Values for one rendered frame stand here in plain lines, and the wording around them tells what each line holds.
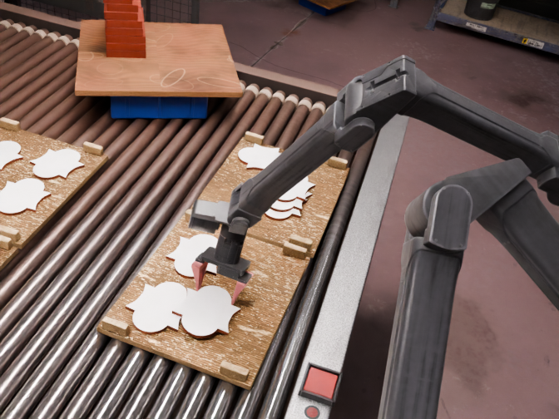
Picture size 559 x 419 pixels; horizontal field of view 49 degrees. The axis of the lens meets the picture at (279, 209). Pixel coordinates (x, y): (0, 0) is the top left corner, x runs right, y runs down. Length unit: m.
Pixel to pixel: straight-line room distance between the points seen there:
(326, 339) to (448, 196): 0.79
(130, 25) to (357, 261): 1.04
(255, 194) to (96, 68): 0.99
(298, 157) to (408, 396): 0.54
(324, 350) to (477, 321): 1.59
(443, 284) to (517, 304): 2.40
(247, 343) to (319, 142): 0.50
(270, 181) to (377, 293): 1.75
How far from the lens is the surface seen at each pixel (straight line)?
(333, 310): 1.46
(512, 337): 2.91
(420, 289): 0.67
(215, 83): 1.98
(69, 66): 2.35
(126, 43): 2.09
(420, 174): 3.65
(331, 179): 1.80
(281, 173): 1.12
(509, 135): 1.05
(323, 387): 1.31
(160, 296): 1.40
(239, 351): 1.32
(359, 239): 1.65
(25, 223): 1.62
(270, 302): 1.42
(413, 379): 0.67
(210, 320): 1.34
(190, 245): 1.51
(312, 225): 1.63
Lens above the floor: 1.99
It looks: 39 degrees down
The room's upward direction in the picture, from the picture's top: 9 degrees clockwise
